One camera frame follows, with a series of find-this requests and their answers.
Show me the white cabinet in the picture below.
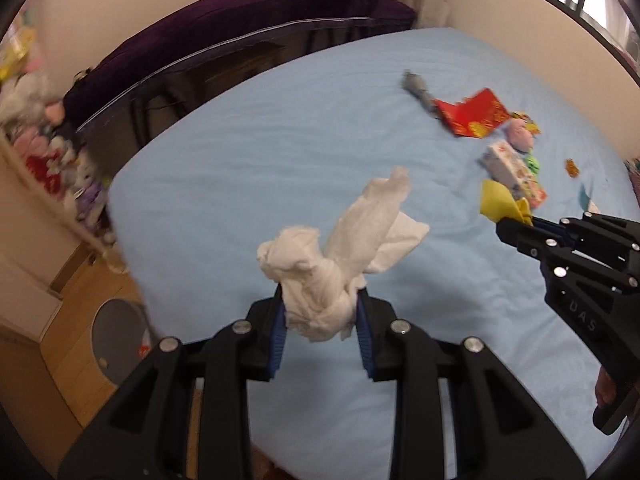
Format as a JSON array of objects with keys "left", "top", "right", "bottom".
[{"left": 0, "top": 255, "right": 66, "bottom": 343}]

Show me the light blue bed sheet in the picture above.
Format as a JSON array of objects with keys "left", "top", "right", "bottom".
[{"left": 107, "top": 27, "right": 640, "bottom": 480}]

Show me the red paper envelope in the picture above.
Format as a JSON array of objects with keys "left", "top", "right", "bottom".
[{"left": 434, "top": 88, "right": 511, "bottom": 139}]

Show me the pink plastic packet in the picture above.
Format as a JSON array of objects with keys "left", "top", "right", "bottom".
[{"left": 507, "top": 119, "right": 535, "bottom": 152}]

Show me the small blue wrapper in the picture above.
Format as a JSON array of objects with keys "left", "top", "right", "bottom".
[{"left": 579, "top": 186, "right": 602, "bottom": 213}]

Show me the yellow wrapper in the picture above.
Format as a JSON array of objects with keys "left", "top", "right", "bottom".
[{"left": 480, "top": 180, "right": 535, "bottom": 226}]

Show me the person's right hand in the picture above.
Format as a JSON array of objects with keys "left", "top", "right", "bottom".
[{"left": 595, "top": 367, "right": 619, "bottom": 407}]

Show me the purple velvet headboard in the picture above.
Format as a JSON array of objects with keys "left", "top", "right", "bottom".
[{"left": 62, "top": 0, "right": 417, "bottom": 131}]

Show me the colourful printed carton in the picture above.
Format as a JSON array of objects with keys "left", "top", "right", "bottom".
[{"left": 477, "top": 141, "right": 548, "bottom": 210}]

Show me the pile of plush toys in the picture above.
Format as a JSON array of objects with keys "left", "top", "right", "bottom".
[{"left": 0, "top": 22, "right": 118, "bottom": 241}]

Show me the light wooden shelf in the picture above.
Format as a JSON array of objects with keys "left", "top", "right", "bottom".
[{"left": 0, "top": 135, "right": 127, "bottom": 276}]

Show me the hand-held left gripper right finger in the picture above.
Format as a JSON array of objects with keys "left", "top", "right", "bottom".
[{"left": 352, "top": 287, "right": 588, "bottom": 480}]

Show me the yellow snack packet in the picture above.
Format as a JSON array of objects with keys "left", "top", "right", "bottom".
[{"left": 512, "top": 110, "right": 544, "bottom": 136}]

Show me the grey round trash bin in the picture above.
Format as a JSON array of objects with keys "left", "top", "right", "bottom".
[{"left": 90, "top": 297, "right": 154, "bottom": 389}]

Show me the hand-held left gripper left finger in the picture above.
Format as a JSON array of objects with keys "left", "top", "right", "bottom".
[{"left": 57, "top": 285, "right": 288, "bottom": 480}]

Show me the white tissue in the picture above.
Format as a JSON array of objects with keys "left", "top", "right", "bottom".
[{"left": 256, "top": 165, "right": 431, "bottom": 345}]

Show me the grey crumpled wrapper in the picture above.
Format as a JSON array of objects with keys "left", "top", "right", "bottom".
[{"left": 401, "top": 71, "right": 441, "bottom": 117}]

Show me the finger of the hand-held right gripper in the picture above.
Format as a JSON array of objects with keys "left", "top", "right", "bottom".
[
  {"left": 496, "top": 216, "right": 631, "bottom": 295},
  {"left": 530, "top": 212, "right": 640, "bottom": 263}
]

